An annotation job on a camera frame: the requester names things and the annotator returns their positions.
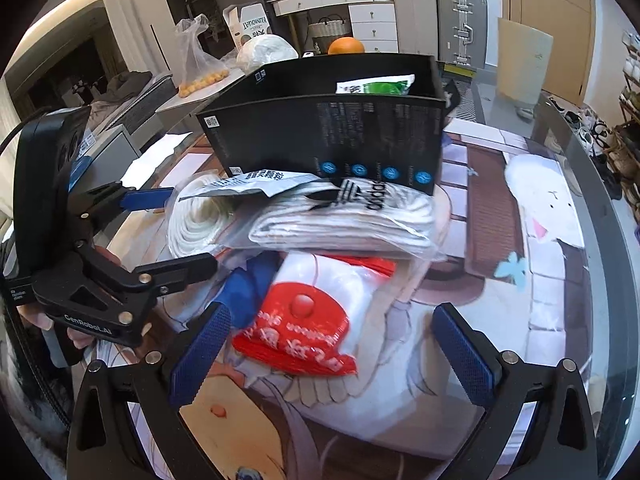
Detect red balloon glue bag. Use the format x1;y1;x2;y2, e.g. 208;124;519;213
232;252;396;377

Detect green medicine pouch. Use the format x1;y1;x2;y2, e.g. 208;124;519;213
178;169;319;200
336;74;416;96

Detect bagged white adidas socks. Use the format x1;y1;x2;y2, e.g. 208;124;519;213
218;178;442;260

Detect green medicine pouch front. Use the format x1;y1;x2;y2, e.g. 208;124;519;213
336;74;416;96

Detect person's left hand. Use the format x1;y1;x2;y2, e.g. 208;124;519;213
17;246;122;350

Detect white paper sheet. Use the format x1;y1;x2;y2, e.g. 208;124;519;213
120;132;190;188

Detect grey side cabinet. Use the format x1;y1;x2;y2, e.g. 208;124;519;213
70;126;141;193

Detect bed with blankets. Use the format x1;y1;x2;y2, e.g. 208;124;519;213
87;72;177;136

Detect anime print desk mat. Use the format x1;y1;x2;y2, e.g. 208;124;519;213
84;119;609;480

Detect plastic bag of oranges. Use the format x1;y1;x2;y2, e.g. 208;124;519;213
175;14;230;98

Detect black cardboard box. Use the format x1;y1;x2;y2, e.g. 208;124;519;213
196;53;461;194

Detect white wrapped bundle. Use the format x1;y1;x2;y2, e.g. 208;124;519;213
236;34;298;74

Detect printed cardboard fruit box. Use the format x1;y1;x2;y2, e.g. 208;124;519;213
222;3;272;50

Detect orange fruit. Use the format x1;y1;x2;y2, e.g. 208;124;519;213
328;36;366;55

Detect woven laundry basket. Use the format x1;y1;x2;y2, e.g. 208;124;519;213
308;18;350;54

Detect shoe rack with shoes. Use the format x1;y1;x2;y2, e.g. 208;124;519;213
597;32;639;223

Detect white drawer desk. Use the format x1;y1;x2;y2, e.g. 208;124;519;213
271;0;399;53

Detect white suitcase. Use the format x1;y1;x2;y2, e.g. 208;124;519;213
394;0;438;58

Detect silver suitcase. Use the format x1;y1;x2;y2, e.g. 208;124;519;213
437;0;488;70

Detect wooden door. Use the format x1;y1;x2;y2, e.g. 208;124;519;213
503;0;594;106

